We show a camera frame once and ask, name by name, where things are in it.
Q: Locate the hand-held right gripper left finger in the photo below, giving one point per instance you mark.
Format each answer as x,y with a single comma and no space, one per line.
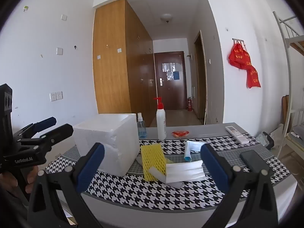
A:
91,168

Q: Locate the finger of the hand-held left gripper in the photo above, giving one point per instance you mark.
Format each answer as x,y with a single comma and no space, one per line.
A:
60,133
46,122

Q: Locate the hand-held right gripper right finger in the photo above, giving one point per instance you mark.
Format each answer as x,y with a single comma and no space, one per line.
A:
213,168

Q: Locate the white foam box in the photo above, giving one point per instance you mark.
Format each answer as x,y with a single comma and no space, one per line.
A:
106,147

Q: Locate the blue face mask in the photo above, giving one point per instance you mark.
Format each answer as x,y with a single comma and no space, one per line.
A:
193,146

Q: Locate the yellow foam net sleeve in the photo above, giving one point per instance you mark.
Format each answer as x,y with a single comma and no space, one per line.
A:
152,159

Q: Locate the person's left hand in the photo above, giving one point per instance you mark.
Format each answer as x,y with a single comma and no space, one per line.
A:
32,179

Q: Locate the white remote control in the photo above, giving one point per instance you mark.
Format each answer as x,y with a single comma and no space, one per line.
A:
237,135

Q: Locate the black smartphone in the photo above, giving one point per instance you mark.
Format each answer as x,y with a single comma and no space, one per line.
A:
254,161

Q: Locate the red snack packet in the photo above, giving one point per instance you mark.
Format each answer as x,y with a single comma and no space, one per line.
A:
180,134

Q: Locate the houndstooth table mat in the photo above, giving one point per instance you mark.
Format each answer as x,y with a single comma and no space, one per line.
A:
166,194

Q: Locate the black pouch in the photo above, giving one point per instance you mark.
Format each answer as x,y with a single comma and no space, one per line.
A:
268,140

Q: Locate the blue spray bottle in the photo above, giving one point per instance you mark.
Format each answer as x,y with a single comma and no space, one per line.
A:
142,129

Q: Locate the white pump bottle red cap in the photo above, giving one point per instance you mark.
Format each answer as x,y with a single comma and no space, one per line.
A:
161,125

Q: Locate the red fire extinguisher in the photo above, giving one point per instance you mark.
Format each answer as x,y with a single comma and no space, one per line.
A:
189,104

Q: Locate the white plastic bag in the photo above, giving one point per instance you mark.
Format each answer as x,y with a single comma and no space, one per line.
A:
277,133

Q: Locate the wooden wardrobe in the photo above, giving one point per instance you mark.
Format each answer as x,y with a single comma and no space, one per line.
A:
111,64

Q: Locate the dark brown door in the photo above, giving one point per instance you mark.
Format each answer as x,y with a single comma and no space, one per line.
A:
171,92

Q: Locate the wooden side door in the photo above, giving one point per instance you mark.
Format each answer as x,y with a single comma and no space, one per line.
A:
200,80

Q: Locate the wooden board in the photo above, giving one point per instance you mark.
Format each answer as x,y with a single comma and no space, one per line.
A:
287,114

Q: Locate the red printed bag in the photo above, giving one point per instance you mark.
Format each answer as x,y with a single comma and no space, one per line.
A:
238,57
253,77

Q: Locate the blue door notice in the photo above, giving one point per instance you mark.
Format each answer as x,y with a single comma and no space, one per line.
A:
176,75

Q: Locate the white door notice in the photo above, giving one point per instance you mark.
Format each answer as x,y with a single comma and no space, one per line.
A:
171,66

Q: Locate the white metal bunk bed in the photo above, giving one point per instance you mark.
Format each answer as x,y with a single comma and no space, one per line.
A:
288,52

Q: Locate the ceiling lamp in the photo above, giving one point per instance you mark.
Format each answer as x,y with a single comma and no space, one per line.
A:
166,17

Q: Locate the white wall socket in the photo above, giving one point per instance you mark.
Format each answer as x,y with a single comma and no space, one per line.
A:
59,95
53,96

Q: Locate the white wall switch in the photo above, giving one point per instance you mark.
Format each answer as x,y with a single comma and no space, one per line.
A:
59,51
64,17

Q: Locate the metal wall hook rack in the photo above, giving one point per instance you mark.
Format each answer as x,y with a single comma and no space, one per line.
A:
238,40

